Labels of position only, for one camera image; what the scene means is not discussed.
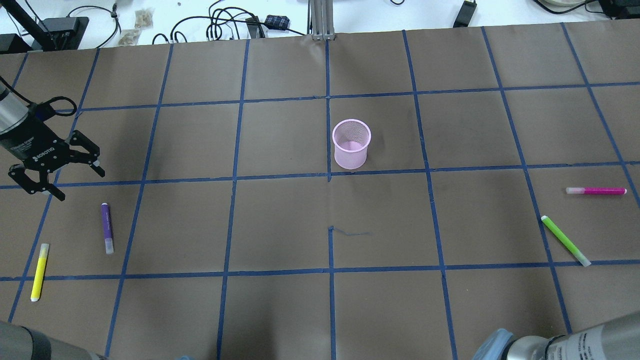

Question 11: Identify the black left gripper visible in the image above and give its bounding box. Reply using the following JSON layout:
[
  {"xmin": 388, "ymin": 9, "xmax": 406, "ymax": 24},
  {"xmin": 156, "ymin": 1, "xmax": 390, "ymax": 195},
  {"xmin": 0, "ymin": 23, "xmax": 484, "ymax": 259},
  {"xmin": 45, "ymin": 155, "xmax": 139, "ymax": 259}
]
[{"xmin": 2, "ymin": 117, "xmax": 106, "ymax": 202}]

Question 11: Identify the purple highlighter pen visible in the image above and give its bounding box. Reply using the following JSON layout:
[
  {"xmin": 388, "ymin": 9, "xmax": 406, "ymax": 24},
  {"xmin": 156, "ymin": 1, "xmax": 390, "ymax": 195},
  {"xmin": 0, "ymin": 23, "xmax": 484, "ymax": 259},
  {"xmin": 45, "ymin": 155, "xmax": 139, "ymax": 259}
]
[{"xmin": 100, "ymin": 202, "xmax": 114, "ymax": 255}]

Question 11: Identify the pink highlighter pen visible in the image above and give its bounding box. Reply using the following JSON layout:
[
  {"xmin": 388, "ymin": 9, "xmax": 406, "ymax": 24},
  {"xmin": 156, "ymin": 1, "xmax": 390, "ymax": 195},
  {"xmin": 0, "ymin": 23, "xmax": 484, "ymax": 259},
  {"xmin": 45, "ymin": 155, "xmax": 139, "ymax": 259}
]
[{"xmin": 565, "ymin": 187, "xmax": 627, "ymax": 196}]

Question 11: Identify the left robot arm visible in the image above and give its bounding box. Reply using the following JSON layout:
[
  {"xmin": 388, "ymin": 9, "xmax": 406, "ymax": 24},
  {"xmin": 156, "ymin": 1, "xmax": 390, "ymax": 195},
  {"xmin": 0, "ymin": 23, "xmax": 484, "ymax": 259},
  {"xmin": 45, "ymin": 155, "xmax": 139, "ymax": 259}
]
[{"xmin": 0, "ymin": 79, "xmax": 106, "ymax": 201}]

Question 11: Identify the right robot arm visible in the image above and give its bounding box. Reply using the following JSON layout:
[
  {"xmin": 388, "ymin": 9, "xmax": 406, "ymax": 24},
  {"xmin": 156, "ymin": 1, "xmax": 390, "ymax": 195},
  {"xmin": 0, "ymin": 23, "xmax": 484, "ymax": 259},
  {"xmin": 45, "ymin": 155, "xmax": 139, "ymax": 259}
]
[{"xmin": 473, "ymin": 312, "xmax": 640, "ymax": 360}]

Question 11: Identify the pink mesh cup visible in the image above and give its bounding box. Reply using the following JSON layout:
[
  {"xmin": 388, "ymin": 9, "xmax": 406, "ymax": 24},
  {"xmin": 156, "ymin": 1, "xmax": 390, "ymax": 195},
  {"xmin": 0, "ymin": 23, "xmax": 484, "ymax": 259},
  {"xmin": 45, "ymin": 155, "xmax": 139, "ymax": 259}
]
[{"xmin": 331, "ymin": 119, "xmax": 372, "ymax": 170}]

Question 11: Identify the yellow highlighter pen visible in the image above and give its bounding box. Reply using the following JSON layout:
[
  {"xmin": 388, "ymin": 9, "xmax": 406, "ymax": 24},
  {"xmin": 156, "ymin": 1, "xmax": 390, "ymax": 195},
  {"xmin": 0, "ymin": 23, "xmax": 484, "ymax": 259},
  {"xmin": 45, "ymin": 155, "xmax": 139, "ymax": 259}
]
[{"xmin": 30, "ymin": 243, "xmax": 50, "ymax": 302}]

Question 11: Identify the black power adapter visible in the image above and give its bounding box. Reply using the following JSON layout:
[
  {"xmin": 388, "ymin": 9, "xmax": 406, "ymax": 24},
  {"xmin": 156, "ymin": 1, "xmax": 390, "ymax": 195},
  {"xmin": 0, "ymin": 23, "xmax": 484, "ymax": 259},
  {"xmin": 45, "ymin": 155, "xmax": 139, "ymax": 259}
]
[{"xmin": 452, "ymin": 0, "xmax": 477, "ymax": 28}]

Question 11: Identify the green highlighter pen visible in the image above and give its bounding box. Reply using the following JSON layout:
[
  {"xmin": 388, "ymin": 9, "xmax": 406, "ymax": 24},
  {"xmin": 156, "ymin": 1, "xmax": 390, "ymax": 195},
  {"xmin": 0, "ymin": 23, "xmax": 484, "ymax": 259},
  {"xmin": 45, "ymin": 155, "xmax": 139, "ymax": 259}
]
[{"xmin": 540, "ymin": 215, "xmax": 592, "ymax": 267}]

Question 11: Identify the black camera stand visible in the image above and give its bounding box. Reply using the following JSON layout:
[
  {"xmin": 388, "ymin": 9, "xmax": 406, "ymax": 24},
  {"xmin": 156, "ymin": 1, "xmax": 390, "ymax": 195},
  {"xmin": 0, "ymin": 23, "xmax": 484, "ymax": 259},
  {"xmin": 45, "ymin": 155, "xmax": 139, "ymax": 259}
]
[{"xmin": 0, "ymin": 0, "xmax": 90, "ymax": 51}]

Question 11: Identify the black cable on desk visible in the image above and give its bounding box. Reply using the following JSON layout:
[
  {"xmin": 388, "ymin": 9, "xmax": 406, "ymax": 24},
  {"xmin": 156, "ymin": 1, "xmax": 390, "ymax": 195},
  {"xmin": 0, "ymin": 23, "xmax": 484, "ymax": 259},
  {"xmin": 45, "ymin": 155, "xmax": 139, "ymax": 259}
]
[{"xmin": 152, "ymin": 0, "xmax": 306, "ymax": 46}]

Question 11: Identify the aluminium frame post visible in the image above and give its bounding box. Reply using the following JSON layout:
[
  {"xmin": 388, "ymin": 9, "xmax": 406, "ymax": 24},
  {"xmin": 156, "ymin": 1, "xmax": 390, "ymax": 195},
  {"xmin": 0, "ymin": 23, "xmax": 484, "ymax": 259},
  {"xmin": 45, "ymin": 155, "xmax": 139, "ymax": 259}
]
[{"xmin": 307, "ymin": 0, "xmax": 336, "ymax": 41}]

